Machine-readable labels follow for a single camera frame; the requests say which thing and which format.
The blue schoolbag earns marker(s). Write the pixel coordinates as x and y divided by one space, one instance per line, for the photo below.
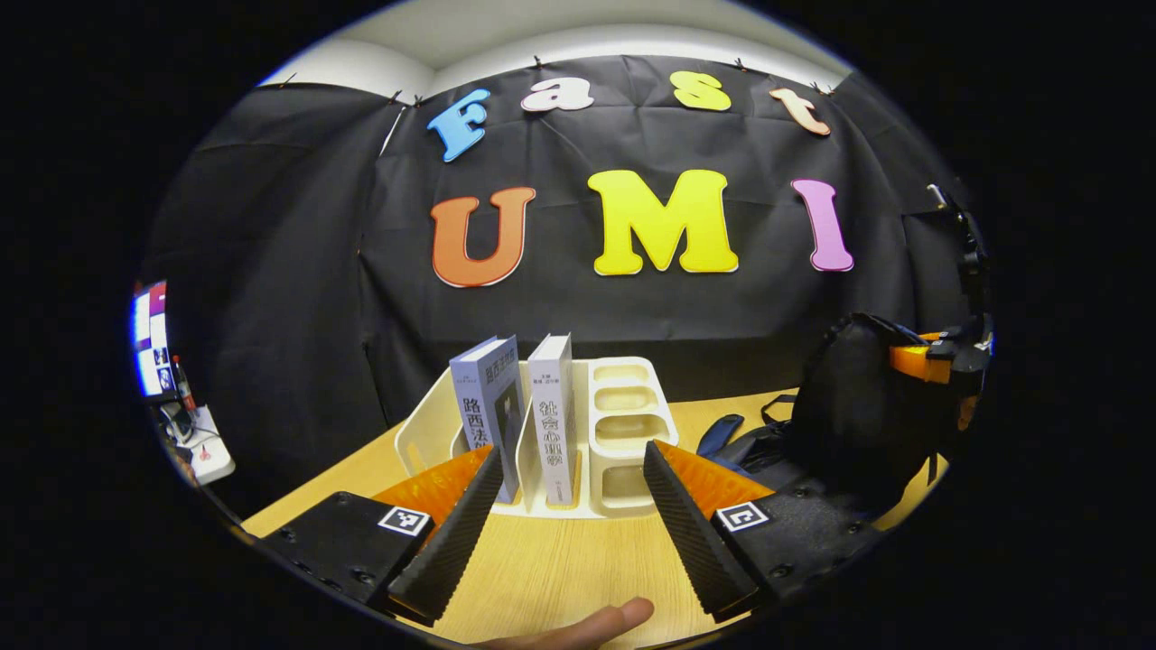
849 406

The computer monitor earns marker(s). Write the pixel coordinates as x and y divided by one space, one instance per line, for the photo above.
149 338

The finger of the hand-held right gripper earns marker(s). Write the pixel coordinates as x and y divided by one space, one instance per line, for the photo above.
917 361

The white book with grey pattern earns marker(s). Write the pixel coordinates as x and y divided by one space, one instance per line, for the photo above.
553 415

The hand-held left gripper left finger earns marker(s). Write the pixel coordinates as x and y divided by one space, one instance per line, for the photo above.
452 542

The white plastic bookshelf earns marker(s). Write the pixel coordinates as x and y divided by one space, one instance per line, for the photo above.
628 424

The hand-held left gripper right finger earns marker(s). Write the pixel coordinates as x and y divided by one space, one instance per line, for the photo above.
691 542

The black backdrop cloth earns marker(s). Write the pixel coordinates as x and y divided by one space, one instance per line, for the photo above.
298 271

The blue-grey book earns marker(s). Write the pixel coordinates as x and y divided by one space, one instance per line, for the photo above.
488 406

